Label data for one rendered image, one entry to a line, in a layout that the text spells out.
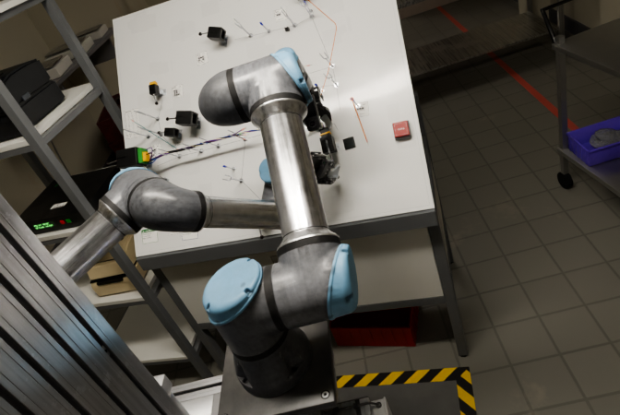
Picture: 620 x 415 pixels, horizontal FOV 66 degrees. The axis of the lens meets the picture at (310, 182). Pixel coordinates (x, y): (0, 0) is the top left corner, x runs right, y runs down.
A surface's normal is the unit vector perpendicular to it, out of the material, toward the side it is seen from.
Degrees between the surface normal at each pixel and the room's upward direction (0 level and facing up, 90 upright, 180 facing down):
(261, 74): 38
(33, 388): 90
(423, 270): 90
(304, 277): 33
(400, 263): 90
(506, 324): 0
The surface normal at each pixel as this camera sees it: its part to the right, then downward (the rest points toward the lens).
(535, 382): -0.31, -0.79
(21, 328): 0.95, -0.28
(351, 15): -0.30, -0.08
